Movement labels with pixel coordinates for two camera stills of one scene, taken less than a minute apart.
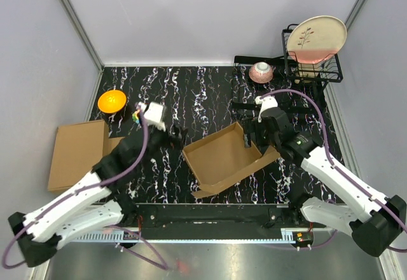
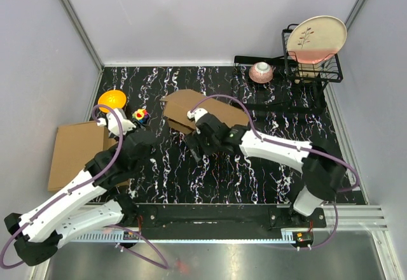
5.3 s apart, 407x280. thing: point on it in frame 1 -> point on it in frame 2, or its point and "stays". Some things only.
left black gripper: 172,140 -> 125,136
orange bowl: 112,101 stays
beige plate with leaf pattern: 315,39 stays
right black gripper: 252,126 -> 195,138
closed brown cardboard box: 77,149 stays
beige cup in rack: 306,73 stays
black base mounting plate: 280,216 stays
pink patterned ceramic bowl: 261,72 stays
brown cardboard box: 222,158 -> 178,104
